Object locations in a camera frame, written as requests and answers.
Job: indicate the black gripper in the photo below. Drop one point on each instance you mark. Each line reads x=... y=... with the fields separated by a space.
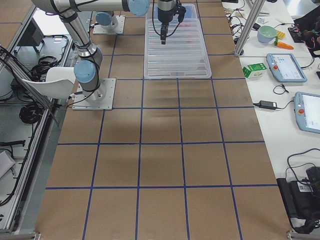
x=164 y=15

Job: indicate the clear plastic box lid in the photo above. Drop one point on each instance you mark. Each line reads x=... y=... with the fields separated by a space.
x=184 y=56

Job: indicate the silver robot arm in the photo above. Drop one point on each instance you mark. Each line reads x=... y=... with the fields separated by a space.
x=87 y=70

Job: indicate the red block in box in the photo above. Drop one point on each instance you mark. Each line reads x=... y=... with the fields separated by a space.
x=186 y=25

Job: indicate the clear plastic storage box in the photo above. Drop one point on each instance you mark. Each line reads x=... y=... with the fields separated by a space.
x=148 y=16

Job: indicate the green white carton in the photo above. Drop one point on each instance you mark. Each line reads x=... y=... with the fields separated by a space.
x=254 y=70

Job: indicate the green and blue bowl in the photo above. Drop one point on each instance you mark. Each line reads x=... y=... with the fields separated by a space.
x=265 y=34

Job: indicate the yellow toy corn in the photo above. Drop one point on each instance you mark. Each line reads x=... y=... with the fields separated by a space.
x=280 y=35

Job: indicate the toy carrot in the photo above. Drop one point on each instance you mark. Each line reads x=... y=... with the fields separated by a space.
x=282 y=45

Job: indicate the white chair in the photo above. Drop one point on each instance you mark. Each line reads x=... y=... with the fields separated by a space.
x=58 y=84

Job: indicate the teach pendant tablet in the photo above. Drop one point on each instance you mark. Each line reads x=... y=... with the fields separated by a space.
x=285 y=68
x=307 y=111

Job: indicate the black power adapter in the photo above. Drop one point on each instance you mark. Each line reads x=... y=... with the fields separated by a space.
x=270 y=105

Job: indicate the black laptop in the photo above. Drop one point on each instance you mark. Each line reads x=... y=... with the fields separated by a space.
x=301 y=199

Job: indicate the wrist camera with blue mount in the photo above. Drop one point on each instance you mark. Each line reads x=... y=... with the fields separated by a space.
x=180 y=10

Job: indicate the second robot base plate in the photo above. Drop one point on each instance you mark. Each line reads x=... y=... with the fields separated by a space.
x=110 y=25

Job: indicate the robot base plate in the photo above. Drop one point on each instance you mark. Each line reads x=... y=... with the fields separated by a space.
x=101 y=99

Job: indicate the aluminium frame post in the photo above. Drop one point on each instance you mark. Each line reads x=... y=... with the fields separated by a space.
x=252 y=16

